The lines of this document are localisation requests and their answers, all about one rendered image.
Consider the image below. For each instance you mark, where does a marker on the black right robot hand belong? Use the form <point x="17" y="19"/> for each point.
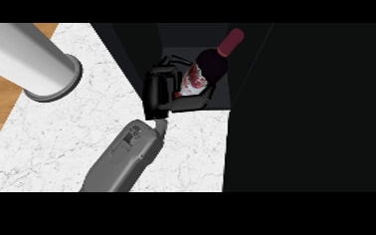
<point x="158" y="93"/>

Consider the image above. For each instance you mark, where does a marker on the dark red wine bottle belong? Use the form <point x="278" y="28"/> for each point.
<point x="213" y="65"/>

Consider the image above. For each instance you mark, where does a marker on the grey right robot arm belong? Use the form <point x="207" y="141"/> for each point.
<point x="123" y="159"/>

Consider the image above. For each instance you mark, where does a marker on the dark cabinet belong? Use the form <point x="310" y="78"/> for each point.
<point x="132" y="46"/>

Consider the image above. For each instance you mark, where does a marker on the pale grey cylinder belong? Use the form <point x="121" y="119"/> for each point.
<point x="34" y="63"/>

